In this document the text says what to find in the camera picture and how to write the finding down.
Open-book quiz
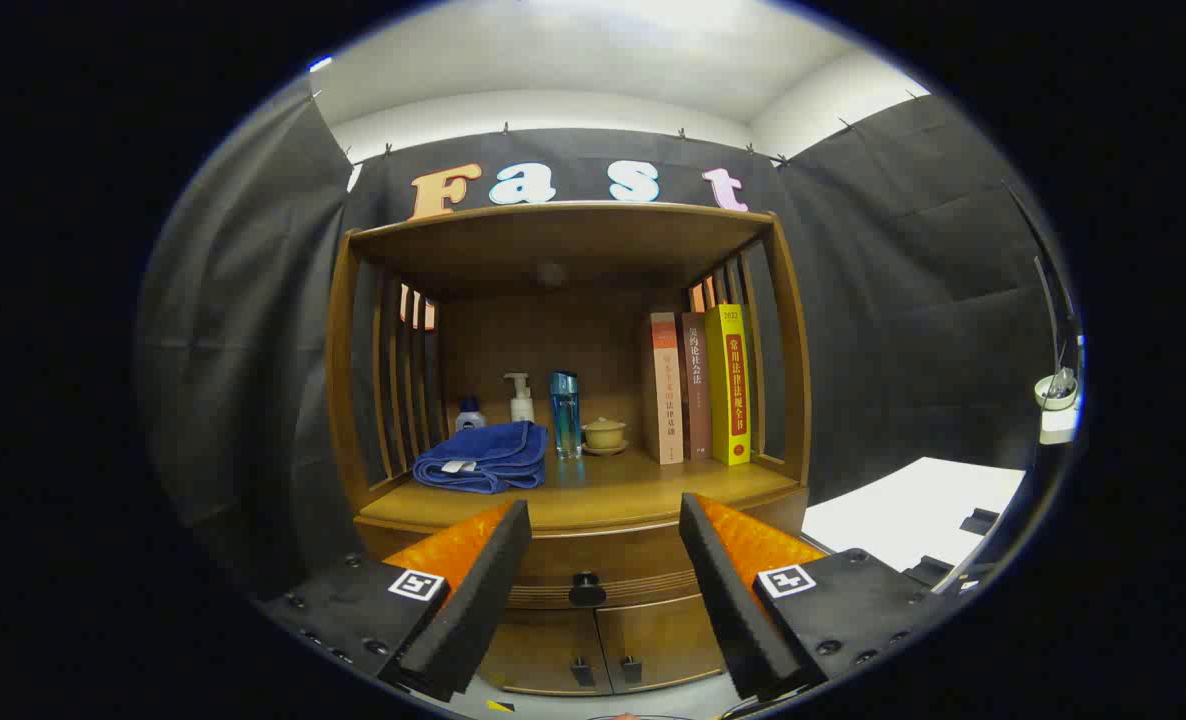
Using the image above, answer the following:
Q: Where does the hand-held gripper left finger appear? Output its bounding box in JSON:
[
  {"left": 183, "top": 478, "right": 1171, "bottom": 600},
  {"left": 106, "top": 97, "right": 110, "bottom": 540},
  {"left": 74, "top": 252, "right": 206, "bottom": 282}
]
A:
[{"left": 258, "top": 498, "right": 534, "bottom": 704}]

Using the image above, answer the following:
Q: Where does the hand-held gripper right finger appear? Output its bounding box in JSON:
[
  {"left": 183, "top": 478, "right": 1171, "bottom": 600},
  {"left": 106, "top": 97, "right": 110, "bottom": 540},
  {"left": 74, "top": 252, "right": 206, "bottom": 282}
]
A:
[{"left": 678, "top": 492, "right": 954, "bottom": 701}]

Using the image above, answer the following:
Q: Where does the wooden drawer with black knob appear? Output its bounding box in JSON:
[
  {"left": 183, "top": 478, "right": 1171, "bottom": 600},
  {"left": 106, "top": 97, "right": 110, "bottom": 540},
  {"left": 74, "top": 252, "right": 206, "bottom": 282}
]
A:
[{"left": 355, "top": 487, "right": 810, "bottom": 611}]

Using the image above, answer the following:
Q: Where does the wooden cabinet door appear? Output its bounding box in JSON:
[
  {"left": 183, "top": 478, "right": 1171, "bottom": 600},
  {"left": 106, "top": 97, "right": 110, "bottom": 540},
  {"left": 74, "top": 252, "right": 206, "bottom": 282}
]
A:
[
  {"left": 478, "top": 608, "right": 614, "bottom": 698},
  {"left": 595, "top": 595, "right": 729, "bottom": 693}
]

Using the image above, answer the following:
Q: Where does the wooden countertop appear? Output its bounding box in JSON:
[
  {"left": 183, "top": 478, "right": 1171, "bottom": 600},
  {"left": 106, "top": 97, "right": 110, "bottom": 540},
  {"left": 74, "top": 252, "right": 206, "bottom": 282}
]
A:
[{"left": 358, "top": 447, "right": 804, "bottom": 531}]

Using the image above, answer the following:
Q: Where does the wooden cabinet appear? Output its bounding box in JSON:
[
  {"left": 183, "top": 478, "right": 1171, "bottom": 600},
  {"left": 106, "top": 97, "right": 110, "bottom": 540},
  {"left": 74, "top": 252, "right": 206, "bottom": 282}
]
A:
[{"left": 325, "top": 200, "right": 814, "bottom": 698}]

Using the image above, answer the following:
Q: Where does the folded blue towel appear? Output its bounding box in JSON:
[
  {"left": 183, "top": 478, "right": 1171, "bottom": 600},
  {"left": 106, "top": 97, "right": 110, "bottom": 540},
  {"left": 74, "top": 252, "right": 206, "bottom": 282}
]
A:
[{"left": 413, "top": 421, "right": 550, "bottom": 495}]

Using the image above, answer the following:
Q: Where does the white table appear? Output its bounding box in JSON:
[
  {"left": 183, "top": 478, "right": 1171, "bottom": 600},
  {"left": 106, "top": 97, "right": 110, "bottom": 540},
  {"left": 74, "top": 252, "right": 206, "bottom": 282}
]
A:
[{"left": 801, "top": 457, "right": 1026, "bottom": 591}]

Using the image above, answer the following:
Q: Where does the white pump bottle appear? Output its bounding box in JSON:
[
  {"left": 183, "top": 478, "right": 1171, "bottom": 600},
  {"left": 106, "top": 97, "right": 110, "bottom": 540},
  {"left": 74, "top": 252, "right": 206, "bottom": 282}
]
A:
[{"left": 503, "top": 373, "right": 536, "bottom": 425}]

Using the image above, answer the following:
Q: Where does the brown book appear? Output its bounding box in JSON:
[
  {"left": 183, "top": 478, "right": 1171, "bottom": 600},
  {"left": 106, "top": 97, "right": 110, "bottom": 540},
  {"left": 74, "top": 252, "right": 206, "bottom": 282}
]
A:
[{"left": 680, "top": 312, "right": 714, "bottom": 462}]

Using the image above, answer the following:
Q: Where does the blue glass bottle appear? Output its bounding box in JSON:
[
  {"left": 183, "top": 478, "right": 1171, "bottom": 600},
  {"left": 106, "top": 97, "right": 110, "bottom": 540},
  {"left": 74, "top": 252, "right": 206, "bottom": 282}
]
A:
[{"left": 550, "top": 371, "right": 583, "bottom": 461}]

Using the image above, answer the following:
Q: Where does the yellow book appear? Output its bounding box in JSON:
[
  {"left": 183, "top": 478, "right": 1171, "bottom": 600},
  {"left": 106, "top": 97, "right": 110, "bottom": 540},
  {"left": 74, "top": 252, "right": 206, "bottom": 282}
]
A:
[{"left": 705, "top": 304, "right": 753, "bottom": 467}]

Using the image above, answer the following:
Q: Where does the yellow lidded teacup with saucer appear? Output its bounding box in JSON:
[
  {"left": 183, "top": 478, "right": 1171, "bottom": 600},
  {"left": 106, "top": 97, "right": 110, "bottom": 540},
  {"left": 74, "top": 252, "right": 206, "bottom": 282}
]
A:
[{"left": 581, "top": 417, "right": 630, "bottom": 457}]

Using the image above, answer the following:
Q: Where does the beige book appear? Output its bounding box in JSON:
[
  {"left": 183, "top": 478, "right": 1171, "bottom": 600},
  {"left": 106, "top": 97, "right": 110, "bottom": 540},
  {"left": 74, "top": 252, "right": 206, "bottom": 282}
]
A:
[{"left": 643, "top": 312, "right": 685, "bottom": 466}]

